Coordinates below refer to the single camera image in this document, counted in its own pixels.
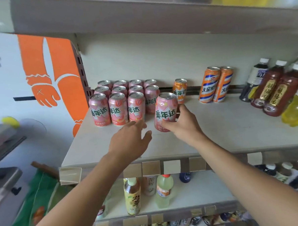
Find person's left hand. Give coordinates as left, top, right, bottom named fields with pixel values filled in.
left=106, top=118, right=155, bottom=166

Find person's right hand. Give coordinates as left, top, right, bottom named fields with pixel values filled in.
left=160, top=103, right=208, bottom=151

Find pink soda can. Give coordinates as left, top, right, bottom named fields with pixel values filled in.
left=152, top=91, right=180, bottom=133

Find small orange can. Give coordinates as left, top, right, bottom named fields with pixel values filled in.
left=172, top=78, right=189, bottom=105

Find row of red cans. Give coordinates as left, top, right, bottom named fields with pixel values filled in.
left=87, top=77, right=163, bottom=128

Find person's left forearm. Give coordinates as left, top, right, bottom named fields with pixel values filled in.
left=16, top=153, right=134, bottom=226

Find person's right forearm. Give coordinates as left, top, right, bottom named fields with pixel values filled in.
left=190, top=130, right=298, bottom=226

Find tall orange striped can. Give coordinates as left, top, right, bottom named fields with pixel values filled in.
left=197, top=66, right=223, bottom=104
left=211, top=66, right=236, bottom=103

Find small clear bottle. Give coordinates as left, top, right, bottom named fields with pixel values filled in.
left=142, top=175, right=158, bottom=196

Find dark blue round bottle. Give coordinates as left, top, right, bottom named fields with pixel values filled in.
left=179, top=172, right=193, bottom=184

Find yellow label tea bottle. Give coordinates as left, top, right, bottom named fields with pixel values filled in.
left=123, top=177, right=142, bottom=216

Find pale green drink bottle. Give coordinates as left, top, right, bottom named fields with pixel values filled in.
left=154, top=174, right=175, bottom=209

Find cluster of white milk bottles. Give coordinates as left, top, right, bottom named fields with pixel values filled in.
left=95, top=192, right=113, bottom=219

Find wooden stick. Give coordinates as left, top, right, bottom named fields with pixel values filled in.
left=30, top=159, right=60, bottom=181

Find rows of small bottles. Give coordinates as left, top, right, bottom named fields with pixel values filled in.
left=105, top=210, right=250, bottom=226

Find row of tall drink bottles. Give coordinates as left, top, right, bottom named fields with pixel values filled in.
left=237, top=54, right=298, bottom=137

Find clear round disc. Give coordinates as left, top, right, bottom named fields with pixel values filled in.
left=19, top=117, right=47, bottom=136

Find group of capped tea bottles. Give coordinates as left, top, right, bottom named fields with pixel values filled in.
left=254, top=160, right=298, bottom=192

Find yellow round disc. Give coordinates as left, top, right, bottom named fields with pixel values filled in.
left=2, top=116, right=21, bottom=130

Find clear food display cover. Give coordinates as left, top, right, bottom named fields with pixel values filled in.
left=0, top=123, right=28, bottom=166

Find steel counter machine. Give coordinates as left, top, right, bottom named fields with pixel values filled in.
left=0, top=166, right=27, bottom=226

